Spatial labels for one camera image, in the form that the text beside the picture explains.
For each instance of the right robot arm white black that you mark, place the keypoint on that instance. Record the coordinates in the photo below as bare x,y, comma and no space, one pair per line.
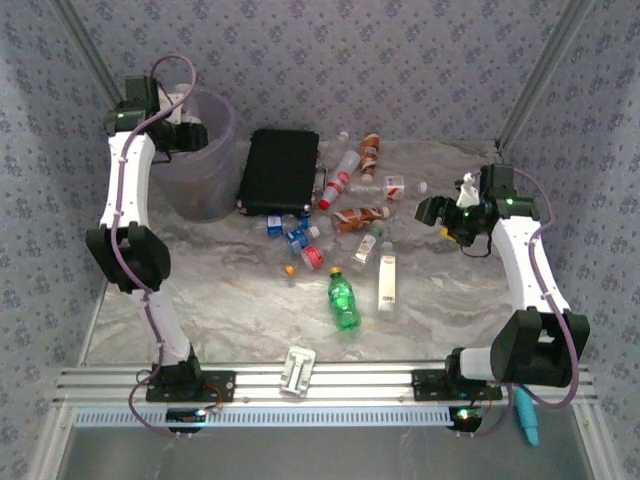
520,270

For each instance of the aluminium mounting rail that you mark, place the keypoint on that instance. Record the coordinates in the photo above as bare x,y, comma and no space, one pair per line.
350,380

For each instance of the crushed brown label bottle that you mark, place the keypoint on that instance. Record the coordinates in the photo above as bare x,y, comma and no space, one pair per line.
357,217

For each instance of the white bottle red cap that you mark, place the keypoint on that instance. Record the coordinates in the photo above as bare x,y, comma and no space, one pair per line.
340,177

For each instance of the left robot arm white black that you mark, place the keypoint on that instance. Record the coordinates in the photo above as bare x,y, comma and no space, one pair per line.
125,190

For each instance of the black hard case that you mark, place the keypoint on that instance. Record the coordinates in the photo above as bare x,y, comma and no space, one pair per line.
280,170

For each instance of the small clear bottle white cap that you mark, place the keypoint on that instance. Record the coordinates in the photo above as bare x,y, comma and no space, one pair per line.
343,135

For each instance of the black controller board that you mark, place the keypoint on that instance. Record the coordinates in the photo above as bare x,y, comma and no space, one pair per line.
465,417
185,416

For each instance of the cyan marker pen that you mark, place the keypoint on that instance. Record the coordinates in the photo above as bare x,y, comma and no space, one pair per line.
529,420

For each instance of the small blue label bottle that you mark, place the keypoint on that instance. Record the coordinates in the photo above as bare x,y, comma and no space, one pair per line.
274,226

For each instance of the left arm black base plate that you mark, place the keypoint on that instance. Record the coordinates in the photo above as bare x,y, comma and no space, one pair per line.
222,385

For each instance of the left black controller board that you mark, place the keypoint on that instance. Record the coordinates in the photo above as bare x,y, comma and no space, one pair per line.
185,416

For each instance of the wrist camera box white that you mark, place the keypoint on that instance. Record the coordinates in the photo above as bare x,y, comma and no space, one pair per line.
175,115
468,192

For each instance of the tall white label bottle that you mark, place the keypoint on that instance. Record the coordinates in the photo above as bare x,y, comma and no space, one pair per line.
386,280

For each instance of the brown white label bottle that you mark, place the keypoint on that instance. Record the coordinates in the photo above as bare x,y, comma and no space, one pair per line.
370,150

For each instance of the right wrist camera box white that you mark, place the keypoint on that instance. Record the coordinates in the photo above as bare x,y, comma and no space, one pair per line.
468,192

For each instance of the orange bottle cap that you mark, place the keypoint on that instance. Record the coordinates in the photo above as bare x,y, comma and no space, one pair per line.
290,270

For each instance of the blue label bottle white cap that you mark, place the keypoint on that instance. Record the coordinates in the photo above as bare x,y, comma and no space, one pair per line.
297,240

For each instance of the translucent purple plastic bin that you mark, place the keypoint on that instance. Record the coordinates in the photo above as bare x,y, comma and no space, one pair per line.
200,180

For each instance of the white plastic bracket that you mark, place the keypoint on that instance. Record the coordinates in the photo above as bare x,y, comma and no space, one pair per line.
298,371

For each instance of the right black controller board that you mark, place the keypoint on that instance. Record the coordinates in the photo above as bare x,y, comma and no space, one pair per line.
465,417

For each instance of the clear bottle red white label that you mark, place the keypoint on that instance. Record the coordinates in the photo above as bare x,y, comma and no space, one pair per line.
394,186

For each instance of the green plastic bottle yellow cap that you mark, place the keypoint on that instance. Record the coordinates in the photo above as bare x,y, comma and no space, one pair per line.
344,305

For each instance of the aluminium table edge rail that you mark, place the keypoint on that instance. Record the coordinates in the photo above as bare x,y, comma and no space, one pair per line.
500,156

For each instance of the aluminium frame post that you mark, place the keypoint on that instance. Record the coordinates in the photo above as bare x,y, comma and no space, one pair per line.
557,50

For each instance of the clear bottle green cap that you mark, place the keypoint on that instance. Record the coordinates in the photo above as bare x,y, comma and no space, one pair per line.
367,246

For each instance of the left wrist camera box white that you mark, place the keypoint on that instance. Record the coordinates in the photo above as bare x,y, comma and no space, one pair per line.
175,115

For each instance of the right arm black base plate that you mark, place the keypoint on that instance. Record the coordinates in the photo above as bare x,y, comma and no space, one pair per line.
425,385

